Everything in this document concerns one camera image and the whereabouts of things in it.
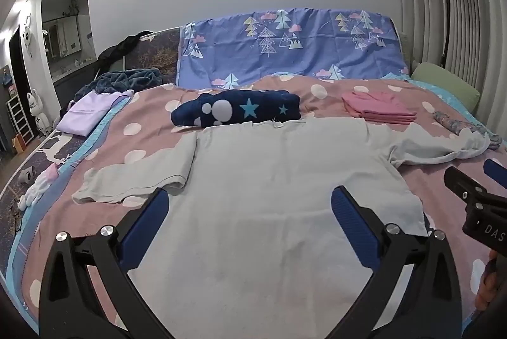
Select dark blue fleece blanket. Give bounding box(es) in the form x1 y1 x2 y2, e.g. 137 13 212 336
77 67 165 102

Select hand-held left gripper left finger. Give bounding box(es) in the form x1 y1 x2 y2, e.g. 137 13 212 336
37 187 175 339

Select green pillow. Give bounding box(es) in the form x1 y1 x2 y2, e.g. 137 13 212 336
410 62 482 118

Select white wire rack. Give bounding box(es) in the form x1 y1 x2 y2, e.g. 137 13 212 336
5 97 34 145

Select person's right hand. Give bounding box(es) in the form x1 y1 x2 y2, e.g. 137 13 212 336
477 250 507 314

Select black garment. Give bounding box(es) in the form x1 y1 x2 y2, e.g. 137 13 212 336
96 30 153 72

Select white curtain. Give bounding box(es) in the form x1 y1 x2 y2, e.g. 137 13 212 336
390 0 507 114

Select white cat figurine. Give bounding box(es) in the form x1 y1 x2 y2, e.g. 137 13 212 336
26 88 52 135

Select blue tree-print sheet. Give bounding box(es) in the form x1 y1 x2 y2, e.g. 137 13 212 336
174 8 410 90

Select pink polka-dot bed cover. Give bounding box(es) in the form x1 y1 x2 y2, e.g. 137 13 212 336
8 71 507 324

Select lavender cloth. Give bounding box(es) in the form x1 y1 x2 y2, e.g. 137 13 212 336
55 90 131 137

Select grey animal-print sheet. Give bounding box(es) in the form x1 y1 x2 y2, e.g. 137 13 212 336
0 129 99 244

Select pink folded clothes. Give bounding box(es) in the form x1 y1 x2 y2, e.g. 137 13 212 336
341 91 418 123

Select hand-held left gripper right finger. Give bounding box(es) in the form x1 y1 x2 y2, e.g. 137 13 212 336
331 185 472 339

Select brown patterned headboard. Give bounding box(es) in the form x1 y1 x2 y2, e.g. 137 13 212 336
123 28 183 86

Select grey floral patterned cloth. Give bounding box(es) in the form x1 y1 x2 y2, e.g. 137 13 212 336
432 110 503 149

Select navy star-print folded clothes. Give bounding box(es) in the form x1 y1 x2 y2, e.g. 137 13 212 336
171 89 301 129

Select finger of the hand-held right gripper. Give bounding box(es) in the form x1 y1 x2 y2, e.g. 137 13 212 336
484 159 507 190
444 166 489 205

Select white long-sleeve shirt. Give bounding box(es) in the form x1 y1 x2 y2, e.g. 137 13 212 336
71 117 492 339

